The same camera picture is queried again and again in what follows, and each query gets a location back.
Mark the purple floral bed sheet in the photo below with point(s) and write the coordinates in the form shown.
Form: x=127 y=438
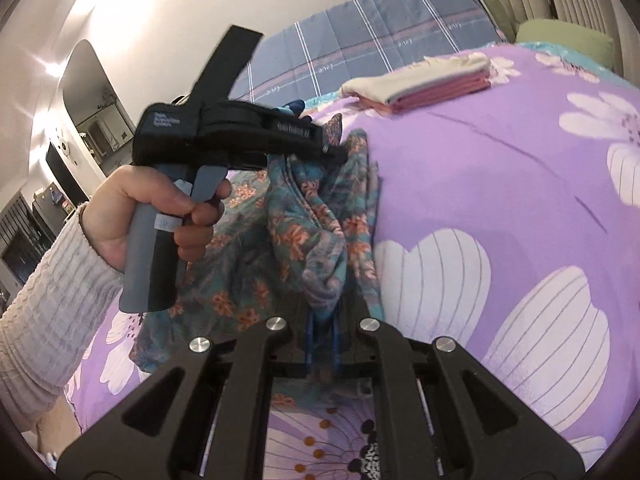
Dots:
x=500 y=185

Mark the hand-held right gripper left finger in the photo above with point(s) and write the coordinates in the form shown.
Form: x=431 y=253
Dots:
x=311 y=340

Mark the navy star plush garment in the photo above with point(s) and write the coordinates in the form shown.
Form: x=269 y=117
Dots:
x=295 y=108

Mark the person's left hand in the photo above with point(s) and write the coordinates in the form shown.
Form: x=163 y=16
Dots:
x=120 y=200

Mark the arched wall mirror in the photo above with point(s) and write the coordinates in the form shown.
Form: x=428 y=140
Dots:
x=92 y=100

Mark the person's left forearm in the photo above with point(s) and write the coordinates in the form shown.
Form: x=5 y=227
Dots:
x=45 y=320

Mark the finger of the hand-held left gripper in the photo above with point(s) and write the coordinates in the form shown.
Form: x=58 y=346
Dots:
x=333 y=132
x=315 y=156

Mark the green pillow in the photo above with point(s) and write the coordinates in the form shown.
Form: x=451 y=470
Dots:
x=565 y=40
x=497 y=17

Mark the black screen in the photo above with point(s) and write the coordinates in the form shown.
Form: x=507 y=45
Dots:
x=67 y=170

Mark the teal floral garment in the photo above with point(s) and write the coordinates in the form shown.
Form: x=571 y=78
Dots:
x=300 y=240

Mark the grey plaid pillow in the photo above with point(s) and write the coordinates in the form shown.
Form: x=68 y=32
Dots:
x=375 y=30

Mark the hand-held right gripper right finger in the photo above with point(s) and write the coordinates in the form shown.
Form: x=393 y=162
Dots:
x=336 y=342

